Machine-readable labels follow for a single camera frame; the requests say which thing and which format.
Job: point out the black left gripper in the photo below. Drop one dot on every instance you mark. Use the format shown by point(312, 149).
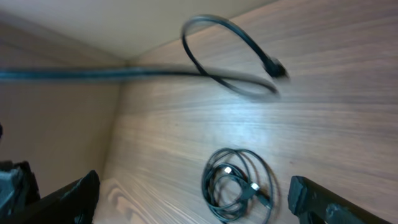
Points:
point(15, 186)

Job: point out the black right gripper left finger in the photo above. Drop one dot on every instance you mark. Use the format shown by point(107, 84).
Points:
point(73, 203)

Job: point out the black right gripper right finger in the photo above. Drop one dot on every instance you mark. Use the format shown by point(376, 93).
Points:
point(311, 203)

